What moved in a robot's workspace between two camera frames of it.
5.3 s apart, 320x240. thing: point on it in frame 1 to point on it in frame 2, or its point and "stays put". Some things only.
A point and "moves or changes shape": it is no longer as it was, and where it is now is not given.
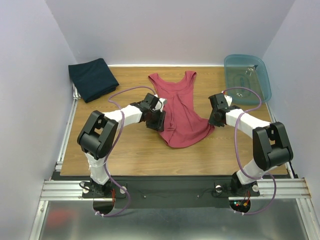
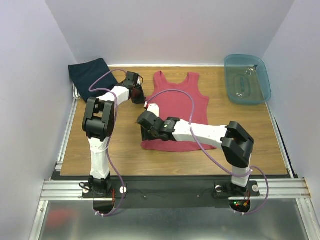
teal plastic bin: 248,71 stays put
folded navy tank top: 93,79 stays put
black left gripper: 159,126 to 142,100
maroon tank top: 183,126 moves or changes shape
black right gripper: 213,119 to 145,133
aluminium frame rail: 72,190 stays put
